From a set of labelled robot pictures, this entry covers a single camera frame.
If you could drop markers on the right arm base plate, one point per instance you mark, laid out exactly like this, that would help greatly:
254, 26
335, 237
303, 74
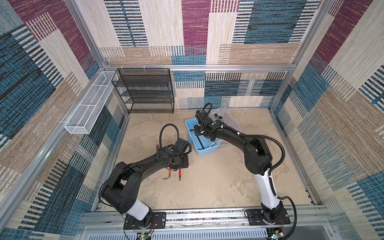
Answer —
261, 217

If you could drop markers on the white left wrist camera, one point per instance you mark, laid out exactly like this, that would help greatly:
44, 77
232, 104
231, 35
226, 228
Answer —
182, 147

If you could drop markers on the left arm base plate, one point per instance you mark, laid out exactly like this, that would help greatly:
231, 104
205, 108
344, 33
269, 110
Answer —
156, 220

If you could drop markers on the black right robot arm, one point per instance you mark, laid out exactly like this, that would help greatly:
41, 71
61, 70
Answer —
257, 157

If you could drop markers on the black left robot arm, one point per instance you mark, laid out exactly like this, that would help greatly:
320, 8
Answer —
121, 188

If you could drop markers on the orange sleeved hex key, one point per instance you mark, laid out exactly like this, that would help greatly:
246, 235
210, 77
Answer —
169, 175

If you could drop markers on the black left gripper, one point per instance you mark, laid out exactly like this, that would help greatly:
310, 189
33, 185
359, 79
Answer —
185, 163

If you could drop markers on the black mesh shelf rack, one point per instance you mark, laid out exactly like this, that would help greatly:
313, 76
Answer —
145, 90

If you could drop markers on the black handle screwdriver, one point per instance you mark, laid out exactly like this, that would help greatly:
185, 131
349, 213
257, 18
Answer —
217, 116

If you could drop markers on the white wire mesh basket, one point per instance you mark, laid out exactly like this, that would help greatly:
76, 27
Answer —
87, 112

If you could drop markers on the black hex key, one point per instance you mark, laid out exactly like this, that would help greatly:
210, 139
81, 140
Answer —
200, 142

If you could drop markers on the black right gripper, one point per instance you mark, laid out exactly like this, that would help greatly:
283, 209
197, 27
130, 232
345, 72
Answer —
197, 132

